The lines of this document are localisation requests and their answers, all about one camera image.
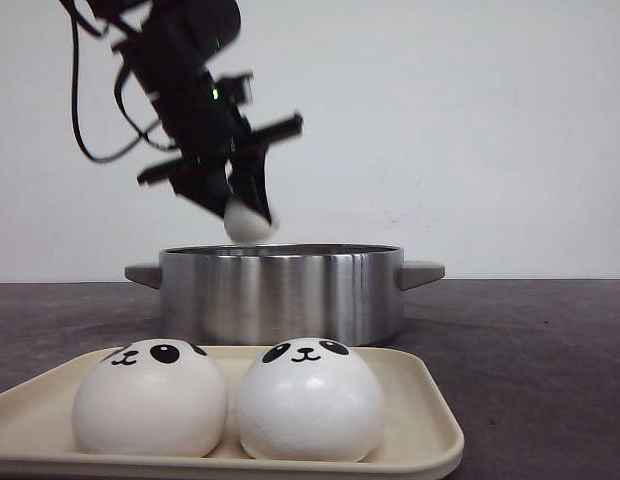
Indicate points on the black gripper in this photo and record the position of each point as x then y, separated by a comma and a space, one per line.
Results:
201, 114

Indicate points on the panda bun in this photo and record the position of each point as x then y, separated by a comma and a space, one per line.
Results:
164, 397
245, 226
312, 399

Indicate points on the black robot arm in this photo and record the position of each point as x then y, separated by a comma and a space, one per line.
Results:
215, 15

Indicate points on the stainless steel steamer pot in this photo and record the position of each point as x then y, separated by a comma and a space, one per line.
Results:
263, 294

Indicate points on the cream plastic tray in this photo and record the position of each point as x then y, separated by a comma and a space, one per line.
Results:
422, 438

